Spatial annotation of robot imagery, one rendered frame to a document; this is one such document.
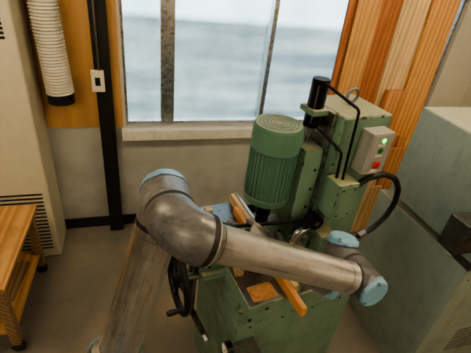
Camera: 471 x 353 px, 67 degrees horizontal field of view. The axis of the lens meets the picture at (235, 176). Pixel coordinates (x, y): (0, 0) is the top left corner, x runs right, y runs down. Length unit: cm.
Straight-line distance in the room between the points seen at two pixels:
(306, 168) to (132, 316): 75
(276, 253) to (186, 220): 23
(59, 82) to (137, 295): 159
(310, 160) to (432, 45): 199
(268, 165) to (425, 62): 211
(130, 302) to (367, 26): 230
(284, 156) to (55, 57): 150
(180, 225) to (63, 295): 194
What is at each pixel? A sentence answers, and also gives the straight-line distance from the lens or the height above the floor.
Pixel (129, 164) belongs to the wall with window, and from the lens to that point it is 272.
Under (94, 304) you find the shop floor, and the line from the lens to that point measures 251.
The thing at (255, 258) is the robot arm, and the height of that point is 139.
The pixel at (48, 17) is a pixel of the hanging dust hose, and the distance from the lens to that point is 222.
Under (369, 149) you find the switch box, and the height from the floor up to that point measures 142.
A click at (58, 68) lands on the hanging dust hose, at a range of 228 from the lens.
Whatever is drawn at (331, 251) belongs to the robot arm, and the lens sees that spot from 111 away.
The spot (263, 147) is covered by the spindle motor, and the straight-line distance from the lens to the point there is 118.
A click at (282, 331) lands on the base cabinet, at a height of 57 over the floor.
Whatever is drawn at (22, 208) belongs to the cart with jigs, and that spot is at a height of 53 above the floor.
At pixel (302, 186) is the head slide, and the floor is 123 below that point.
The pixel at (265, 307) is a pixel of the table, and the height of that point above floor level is 88.
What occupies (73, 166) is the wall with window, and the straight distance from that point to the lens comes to 275.
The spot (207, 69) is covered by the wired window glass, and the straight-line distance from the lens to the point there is 257.
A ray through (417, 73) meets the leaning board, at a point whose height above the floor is 133.
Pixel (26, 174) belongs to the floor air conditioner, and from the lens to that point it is 247.
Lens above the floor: 193
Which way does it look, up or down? 32 degrees down
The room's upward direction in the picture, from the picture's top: 7 degrees clockwise
